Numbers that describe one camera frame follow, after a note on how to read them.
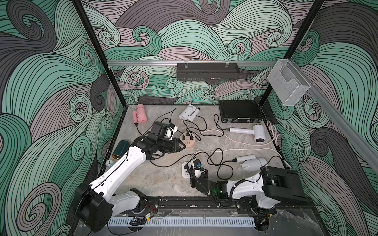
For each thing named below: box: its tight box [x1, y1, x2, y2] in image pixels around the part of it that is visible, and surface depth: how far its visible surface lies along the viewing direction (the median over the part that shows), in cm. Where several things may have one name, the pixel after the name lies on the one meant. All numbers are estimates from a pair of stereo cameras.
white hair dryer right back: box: [229, 124, 267, 144], surface depth 100 cm
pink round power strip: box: [180, 131, 196, 148], surface depth 97 cm
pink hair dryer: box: [131, 104, 148, 124], surface depth 112 cm
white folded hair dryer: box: [179, 104, 200, 122], surface depth 113 cm
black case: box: [219, 99, 263, 123], surface depth 113 cm
